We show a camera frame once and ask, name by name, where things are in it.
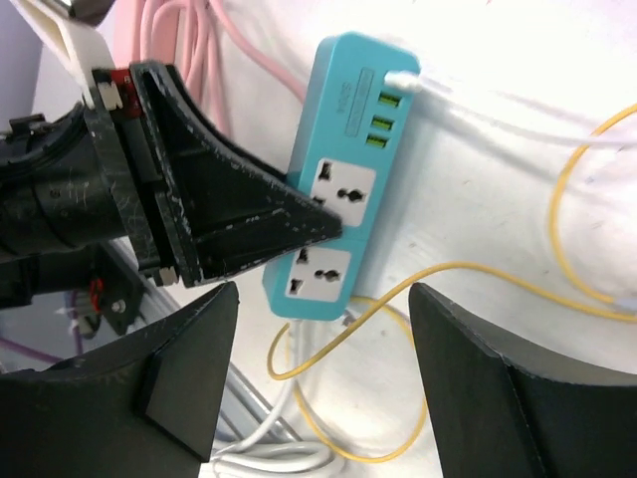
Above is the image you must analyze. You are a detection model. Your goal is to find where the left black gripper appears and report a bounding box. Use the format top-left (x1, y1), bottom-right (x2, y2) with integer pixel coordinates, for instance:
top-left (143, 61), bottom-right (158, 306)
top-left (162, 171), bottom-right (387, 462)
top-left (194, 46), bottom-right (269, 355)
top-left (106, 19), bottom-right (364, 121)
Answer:
top-left (1, 61), bottom-right (343, 309)

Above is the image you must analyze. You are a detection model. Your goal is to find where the teal power strip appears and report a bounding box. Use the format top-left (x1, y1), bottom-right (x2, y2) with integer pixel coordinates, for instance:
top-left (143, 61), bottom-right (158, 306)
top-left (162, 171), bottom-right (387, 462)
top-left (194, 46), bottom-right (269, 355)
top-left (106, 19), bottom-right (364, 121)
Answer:
top-left (263, 32), bottom-right (418, 321)

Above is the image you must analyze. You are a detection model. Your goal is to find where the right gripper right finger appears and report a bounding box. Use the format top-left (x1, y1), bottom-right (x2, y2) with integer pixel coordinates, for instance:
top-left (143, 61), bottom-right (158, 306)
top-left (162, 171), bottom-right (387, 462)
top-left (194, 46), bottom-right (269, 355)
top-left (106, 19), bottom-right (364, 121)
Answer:
top-left (408, 284), bottom-right (636, 477)

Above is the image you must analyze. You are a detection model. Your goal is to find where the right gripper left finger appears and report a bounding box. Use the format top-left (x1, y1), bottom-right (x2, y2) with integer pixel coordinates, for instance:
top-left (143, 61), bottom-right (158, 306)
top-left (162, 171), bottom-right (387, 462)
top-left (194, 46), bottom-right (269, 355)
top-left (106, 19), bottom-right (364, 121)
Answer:
top-left (1, 282), bottom-right (239, 477)

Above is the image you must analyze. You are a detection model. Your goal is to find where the pink power strip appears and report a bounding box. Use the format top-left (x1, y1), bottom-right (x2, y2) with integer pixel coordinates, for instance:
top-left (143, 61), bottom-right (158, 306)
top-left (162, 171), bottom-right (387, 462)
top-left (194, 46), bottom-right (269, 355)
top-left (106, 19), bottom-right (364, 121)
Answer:
top-left (113, 1), bottom-right (307, 136)

